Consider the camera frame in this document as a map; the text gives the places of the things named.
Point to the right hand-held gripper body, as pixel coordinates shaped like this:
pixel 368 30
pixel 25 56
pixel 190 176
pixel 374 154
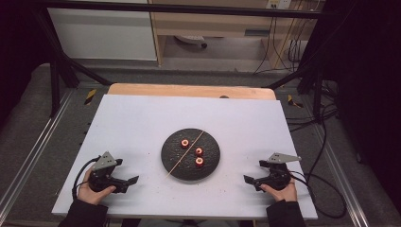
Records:
pixel 277 178

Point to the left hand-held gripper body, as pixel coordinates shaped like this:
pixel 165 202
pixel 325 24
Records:
pixel 102 162

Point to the black round plate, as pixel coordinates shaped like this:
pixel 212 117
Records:
pixel 176 164

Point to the red cored hawthorn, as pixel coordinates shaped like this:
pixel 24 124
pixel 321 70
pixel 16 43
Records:
pixel 199 161
pixel 199 151
pixel 185 143

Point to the bamboo skewer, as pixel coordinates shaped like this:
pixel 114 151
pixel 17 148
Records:
pixel 184 154

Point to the person's right hand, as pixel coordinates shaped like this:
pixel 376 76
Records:
pixel 285 195

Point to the person's left hand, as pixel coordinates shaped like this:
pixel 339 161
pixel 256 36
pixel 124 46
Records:
pixel 90 195

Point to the yellow black tape strip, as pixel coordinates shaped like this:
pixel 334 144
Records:
pixel 90 96
pixel 293 101

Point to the light wooden table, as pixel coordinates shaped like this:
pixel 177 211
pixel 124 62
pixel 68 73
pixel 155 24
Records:
pixel 189 90

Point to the white cabinet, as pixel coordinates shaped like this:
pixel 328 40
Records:
pixel 101 34

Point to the white shoe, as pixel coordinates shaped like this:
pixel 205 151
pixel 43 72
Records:
pixel 189 39

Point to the light wooden desk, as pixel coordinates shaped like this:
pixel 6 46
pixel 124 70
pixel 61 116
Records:
pixel 205 26

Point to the aluminium rail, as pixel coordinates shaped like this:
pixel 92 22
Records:
pixel 343 176
pixel 34 148

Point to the black frame stand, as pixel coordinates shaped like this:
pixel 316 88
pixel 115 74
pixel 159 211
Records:
pixel 55 91
pixel 317 94

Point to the white wall socket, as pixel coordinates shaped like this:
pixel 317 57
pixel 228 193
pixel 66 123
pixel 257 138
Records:
pixel 279 3

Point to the black frame top bar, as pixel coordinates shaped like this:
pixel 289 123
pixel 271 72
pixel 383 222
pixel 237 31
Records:
pixel 189 8

